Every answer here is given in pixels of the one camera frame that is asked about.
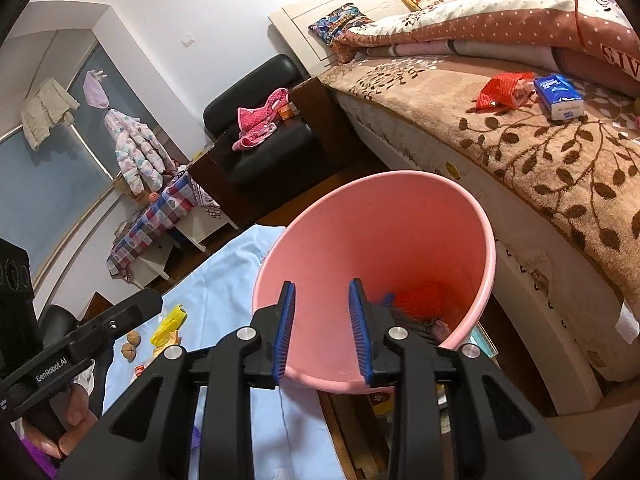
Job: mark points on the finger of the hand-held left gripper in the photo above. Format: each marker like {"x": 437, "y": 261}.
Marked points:
{"x": 100, "y": 327}

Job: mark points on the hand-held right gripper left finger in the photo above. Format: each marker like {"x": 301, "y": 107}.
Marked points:
{"x": 281, "y": 332}

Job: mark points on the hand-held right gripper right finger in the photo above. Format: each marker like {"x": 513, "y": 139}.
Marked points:
{"x": 361, "y": 332}

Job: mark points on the yellow plastic bag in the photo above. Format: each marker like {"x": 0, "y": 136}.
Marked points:
{"x": 167, "y": 327}

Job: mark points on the pink plastic bucket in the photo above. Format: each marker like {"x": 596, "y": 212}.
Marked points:
{"x": 390, "y": 230}

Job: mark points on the person's left hand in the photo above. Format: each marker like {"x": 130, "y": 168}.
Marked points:
{"x": 80, "y": 412}

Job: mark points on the light blue cloth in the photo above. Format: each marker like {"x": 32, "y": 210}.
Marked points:
{"x": 280, "y": 430}

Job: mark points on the plaid tablecloth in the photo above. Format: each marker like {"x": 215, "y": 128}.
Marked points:
{"x": 155, "y": 220}

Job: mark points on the window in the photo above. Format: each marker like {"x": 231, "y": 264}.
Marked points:
{"x": 50, "y": 185}

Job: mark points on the white small table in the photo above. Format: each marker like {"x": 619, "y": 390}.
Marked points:
{"x": 200, "y": 227}

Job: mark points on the orange round toy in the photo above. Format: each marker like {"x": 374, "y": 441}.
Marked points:
{"x": 153, "y": 196}

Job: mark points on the checkered hanging towel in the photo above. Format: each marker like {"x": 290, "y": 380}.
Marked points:
{"x": 206, "y": 200}

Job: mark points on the dark wooden cabinet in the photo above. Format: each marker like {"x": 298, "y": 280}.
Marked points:
{"x": 220, "y": 185}

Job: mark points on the black leather armchair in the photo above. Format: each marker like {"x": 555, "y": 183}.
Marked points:
{"x": 280, "y": 160}

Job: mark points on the pastel puffy jacket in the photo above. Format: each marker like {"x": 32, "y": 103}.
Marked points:
{"x": 137, "y": 152}

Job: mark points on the beige hanging garment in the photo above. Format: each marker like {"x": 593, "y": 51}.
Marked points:
{"x": 47, "y": 110}

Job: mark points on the pink dotted garment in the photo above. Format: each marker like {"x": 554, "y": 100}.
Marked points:
{"x": 257, "y": 120}

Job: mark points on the small orange box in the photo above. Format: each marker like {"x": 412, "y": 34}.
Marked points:
{"x": 286, "y": 112}

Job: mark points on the dark wooden nightstand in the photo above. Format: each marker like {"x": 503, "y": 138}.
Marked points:
{"x": 325, "y": 105}

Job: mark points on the pale pink hat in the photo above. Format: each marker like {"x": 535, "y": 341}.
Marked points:
{"x": 95, "y": 91}

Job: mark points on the brown leaf print blanket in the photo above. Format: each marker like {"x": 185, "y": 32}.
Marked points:
{"x": 550, "y": 160}

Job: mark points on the red snack bag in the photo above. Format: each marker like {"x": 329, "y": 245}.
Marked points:
{"x": 500, "y": 91}

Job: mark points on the blue tissue pack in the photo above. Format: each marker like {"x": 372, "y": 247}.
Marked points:
{"x": 560, "y": 97}

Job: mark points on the blue patterned pillow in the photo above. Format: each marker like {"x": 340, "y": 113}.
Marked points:
{"x": 337, "y": 22}

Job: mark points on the polka dot quilt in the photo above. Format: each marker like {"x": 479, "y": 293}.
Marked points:
{"x": 500, "y": 25}

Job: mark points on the white bed frame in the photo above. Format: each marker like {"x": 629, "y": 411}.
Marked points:
{"x": 525, "y": 280}

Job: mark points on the white wall switch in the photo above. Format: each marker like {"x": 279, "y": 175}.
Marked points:
{"x": 189, "y": 40}

